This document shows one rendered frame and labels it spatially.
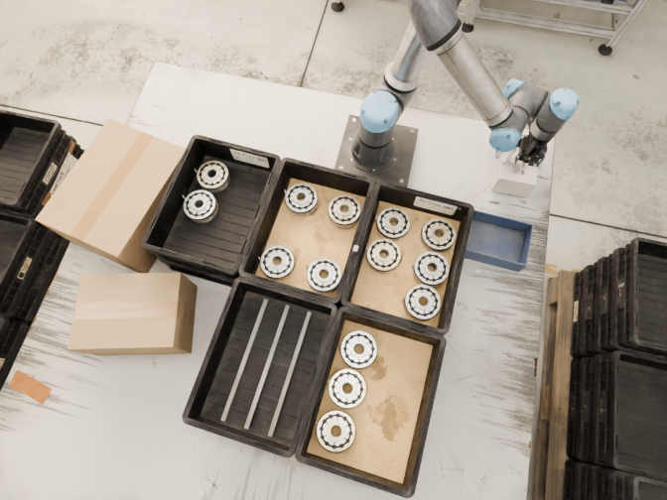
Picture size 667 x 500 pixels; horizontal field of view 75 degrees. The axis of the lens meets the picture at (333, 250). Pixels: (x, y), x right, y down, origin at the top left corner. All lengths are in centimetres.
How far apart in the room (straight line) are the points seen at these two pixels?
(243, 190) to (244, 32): 177
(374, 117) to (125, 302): 92
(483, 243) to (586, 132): 146
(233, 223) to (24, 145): 121
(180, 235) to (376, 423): 81
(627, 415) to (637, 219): 113
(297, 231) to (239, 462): 70
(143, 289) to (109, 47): 215
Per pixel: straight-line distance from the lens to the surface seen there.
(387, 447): 127
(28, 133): 239
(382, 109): 142
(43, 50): 348
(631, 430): 201
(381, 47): 295
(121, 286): 143
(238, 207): 144
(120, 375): 156
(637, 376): 204
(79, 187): 158
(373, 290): 131
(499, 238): 158
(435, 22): 114
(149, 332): 136
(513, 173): 159
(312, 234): 136
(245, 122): 176
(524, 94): 136
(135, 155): 155
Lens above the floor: 209
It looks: 70 degrees down
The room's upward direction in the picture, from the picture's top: 3 degrees counter-clockwise
